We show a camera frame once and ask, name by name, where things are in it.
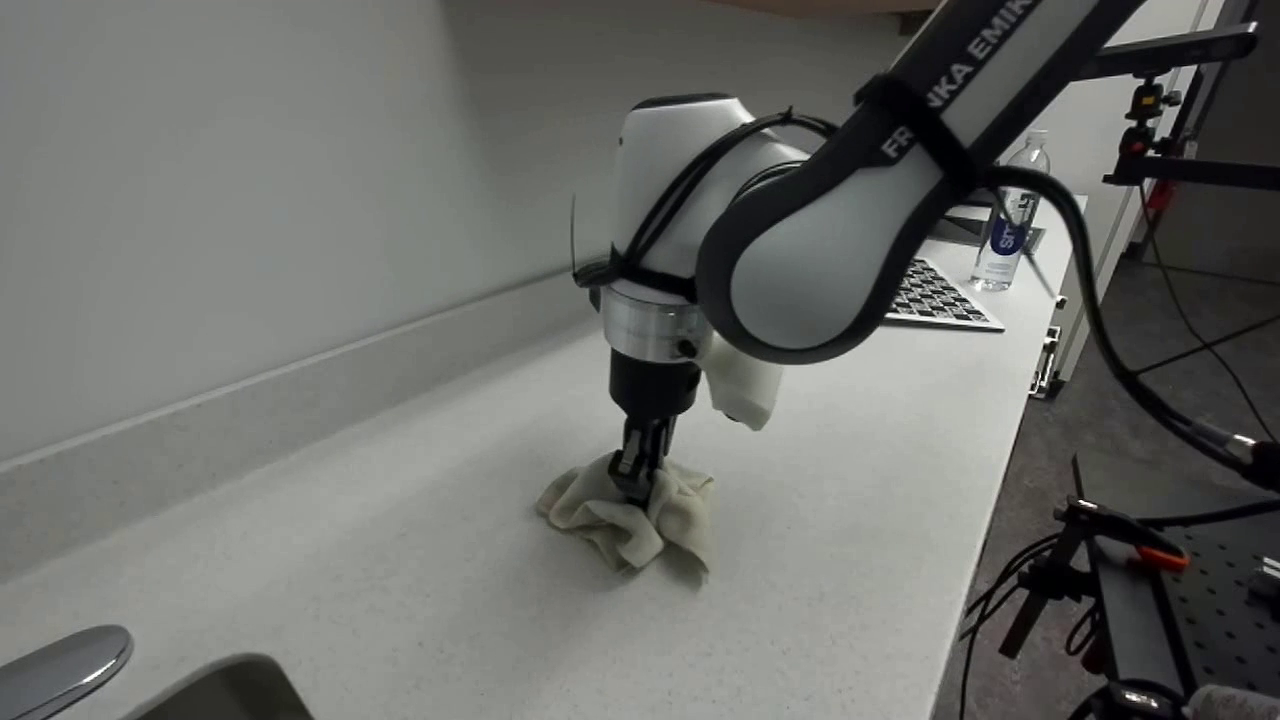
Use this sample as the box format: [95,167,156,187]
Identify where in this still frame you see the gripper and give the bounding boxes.
[609,349,702,504]

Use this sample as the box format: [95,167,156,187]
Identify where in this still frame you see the beige cloth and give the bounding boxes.
[535,452,718,577]

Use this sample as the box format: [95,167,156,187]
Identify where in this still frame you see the black and white patterned board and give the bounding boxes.
[884,257,1007,334]

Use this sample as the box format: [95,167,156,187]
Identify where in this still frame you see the clear plastic water bottle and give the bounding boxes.
[969,129,1052,294]

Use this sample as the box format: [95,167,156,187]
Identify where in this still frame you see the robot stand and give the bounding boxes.
[1088,520,1280,720]

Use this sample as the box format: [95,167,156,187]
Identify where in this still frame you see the black cable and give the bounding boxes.
[1136,185,1280,446]
[957,532,1063,720]

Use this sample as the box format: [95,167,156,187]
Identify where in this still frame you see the black clamp with orange handle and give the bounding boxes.
[998,455,1193,663]

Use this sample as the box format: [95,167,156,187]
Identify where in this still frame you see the camera on mount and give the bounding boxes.
[1075,22,1280,193]

